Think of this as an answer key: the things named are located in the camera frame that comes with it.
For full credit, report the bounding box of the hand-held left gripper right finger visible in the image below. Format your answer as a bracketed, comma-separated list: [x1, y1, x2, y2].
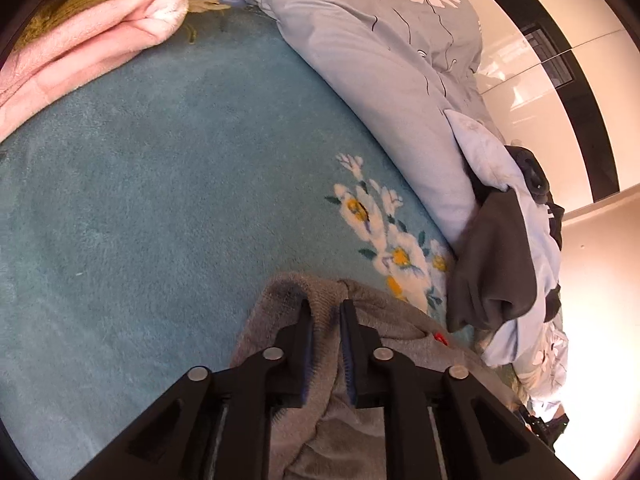
[339, 299, 581, 480]

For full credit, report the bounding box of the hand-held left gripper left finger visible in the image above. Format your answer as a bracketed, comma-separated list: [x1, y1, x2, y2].
[72, 297, 317, 480]

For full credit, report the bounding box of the grey sweater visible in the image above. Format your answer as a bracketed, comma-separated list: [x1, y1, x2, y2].
[230, 272, 521, 480]

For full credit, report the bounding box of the dark brown-grey garment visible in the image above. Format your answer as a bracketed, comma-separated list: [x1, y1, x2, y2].
[446, 187, 533, 333]

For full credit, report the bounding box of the blue floral bed blanket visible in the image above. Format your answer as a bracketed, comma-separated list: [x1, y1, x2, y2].
[0, 5, 531, 480]

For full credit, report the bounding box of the light blue shirt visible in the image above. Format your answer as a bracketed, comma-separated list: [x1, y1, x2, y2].
[444, 110, 563, 368]

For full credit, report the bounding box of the black garment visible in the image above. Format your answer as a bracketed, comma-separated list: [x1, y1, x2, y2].
[504, 145, 566, 323]

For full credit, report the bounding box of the grey-blue daisy print quilt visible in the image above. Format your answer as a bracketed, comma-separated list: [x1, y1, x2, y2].
[212, 0, 571, 421]

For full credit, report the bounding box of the folded pink fleece garment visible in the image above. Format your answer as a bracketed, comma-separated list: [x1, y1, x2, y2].
[0, 0, 190, 143]

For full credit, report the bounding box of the white wardrobe with black stripe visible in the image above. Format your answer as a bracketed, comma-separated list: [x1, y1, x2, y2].
[467, 0, 640, 211]

